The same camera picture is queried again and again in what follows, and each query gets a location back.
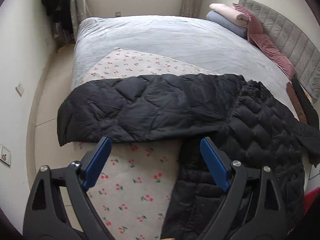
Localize red plastic stool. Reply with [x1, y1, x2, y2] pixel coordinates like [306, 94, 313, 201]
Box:
[304, 187, 320, 215]

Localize white wall socket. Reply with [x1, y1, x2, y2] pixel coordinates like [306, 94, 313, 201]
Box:
[15, 82, 24, 96]

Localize grey padded headboard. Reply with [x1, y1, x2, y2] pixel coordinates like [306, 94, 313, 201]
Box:
[239, 0, 320, 102]

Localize brown garment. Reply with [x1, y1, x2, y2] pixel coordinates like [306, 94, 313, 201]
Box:
[286, 82, 307, 124]

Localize pink velvet pillow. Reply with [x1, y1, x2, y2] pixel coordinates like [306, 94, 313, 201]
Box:
[233, 3, 296, 80]

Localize wall switch with sticker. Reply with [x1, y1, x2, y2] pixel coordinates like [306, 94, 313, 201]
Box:
[0, 144, 11, 166]

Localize patterned grey curtain left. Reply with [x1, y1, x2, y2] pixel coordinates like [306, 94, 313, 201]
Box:
[70, 0, 93, 41]

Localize black fleece garment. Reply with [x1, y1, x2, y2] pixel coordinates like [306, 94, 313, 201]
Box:
[291, 76, 319, 130]

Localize dark clothes hanging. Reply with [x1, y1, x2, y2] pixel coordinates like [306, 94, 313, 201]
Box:
[41, 0, 74, 44]

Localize black quilted puffer jacket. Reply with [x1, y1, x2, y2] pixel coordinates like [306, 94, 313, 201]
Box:
[57, 74, 319, 239]

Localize folded cream blanket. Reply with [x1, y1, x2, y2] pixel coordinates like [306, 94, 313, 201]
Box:
[209, 3, 249, 27]

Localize light blue bed sheet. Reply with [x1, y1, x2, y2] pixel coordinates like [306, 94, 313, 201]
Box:
[71, 15, 296, 114]

